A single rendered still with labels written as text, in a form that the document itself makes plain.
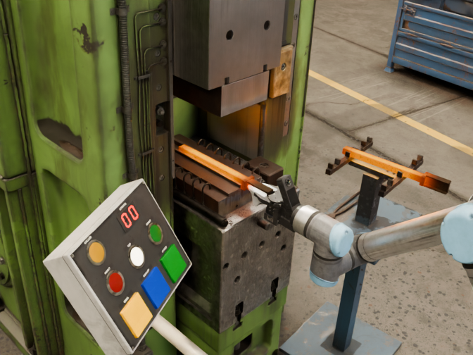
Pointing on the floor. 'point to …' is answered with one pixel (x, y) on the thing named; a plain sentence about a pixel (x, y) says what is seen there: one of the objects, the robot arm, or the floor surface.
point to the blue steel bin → (434, 39)
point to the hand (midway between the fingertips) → (253, 184)
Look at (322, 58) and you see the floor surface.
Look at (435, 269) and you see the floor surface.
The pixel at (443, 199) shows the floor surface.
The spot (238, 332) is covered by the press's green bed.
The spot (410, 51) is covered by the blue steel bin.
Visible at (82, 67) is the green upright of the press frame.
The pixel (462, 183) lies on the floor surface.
